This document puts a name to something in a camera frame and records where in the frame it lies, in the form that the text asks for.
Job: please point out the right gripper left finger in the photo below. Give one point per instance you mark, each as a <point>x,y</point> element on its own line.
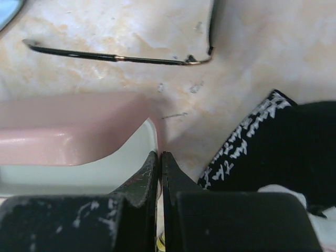
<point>123,220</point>

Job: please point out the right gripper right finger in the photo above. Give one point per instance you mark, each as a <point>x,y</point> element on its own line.
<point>200,220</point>

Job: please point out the pink glasses case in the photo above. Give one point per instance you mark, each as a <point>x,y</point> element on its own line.
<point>87,143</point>

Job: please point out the light blue cleaning cloth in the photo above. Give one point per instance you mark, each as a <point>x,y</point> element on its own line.
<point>8,10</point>

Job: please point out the thin-framed sunglasses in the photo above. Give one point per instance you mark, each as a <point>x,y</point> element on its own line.
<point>190,60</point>

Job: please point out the black floral t-shirt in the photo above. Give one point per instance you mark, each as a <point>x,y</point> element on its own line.
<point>282,146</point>

